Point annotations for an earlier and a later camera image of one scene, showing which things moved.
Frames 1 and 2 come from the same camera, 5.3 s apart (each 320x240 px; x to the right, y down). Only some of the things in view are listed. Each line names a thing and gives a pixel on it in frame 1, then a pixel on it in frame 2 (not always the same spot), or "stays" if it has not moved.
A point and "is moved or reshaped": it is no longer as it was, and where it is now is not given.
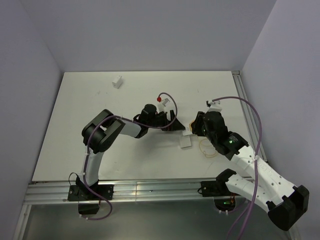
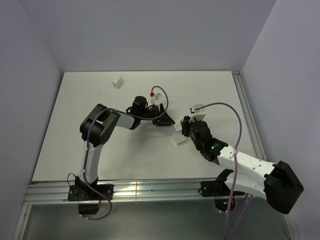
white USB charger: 118,82 stays
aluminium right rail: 252,125 stays
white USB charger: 185,141 → 178,138
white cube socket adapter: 187,132 is moved or reshaped
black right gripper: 196,125 → 185,125
